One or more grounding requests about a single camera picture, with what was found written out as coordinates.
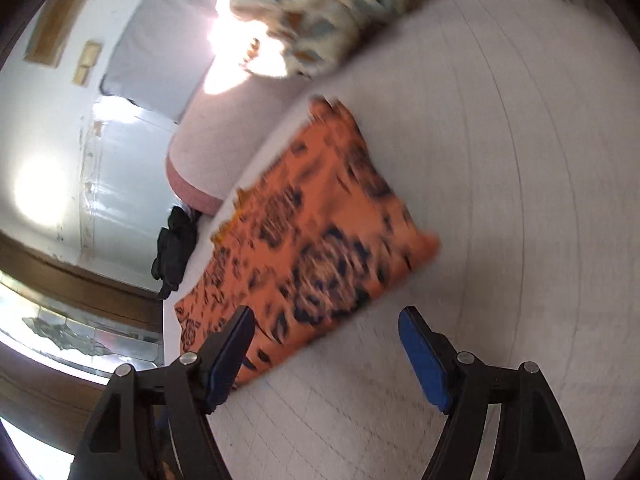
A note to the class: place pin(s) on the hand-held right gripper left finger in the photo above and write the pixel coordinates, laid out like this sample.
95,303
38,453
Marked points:
227,360

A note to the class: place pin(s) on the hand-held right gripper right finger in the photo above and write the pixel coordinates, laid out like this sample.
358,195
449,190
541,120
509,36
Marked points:
425,360

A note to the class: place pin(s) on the orange floral blouse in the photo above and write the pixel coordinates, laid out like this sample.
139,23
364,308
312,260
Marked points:
310,220

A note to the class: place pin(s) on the black garment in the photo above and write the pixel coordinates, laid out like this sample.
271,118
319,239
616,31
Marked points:
175,250

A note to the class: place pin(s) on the wooden stained glass door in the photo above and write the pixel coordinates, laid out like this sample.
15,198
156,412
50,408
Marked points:
60,330

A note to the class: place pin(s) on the pink quilted bolster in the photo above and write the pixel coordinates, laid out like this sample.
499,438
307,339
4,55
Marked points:
215,160

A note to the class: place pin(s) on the grey pillow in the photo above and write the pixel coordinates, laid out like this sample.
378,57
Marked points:
160,50

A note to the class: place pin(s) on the cream floral quilt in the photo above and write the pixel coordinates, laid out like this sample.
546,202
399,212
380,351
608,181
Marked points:
310,25

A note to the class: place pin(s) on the small gold wall plate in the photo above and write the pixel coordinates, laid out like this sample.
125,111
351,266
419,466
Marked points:
88,62

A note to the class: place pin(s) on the large gold wall plate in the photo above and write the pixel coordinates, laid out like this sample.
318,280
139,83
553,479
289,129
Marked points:
57,27

